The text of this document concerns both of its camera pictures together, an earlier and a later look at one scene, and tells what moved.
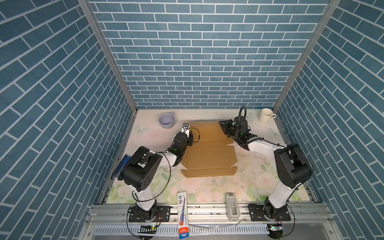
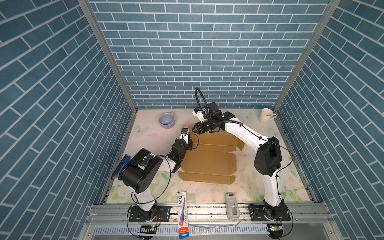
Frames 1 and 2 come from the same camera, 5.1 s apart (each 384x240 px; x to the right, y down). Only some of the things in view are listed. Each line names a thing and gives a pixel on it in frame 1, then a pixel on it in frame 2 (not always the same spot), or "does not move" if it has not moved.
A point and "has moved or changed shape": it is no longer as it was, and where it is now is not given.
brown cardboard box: [210, 155] has moved or changed shape
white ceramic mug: [266, 115] does not move
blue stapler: [124, 161] does not move
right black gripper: [224, 127] → [198, 128]
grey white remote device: [232, 207] does not move
